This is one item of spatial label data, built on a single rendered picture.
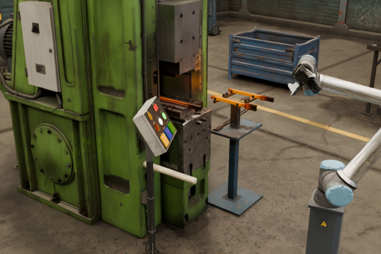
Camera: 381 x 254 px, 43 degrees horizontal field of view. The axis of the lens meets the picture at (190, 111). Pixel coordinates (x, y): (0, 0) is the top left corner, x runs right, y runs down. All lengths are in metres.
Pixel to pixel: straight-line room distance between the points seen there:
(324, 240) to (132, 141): 1.46
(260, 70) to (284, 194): 3.25
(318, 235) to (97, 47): 1.98
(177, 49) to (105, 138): 0.91
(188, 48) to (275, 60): 3.82
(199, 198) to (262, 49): 3.69
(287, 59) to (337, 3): 4.37
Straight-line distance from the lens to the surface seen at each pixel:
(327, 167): 3.10
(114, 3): 3.37
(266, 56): 7.27
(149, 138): 2.95
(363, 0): 11.01
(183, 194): 3.78
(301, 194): 4.51
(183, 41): 3.41
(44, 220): 4.21
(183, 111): 3.56
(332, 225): 3.26
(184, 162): 3.63
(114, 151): 3.74
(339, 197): 2.98
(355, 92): 2.92
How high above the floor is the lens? 2.25
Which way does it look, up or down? 21 degrees down
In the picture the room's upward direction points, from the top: straight up
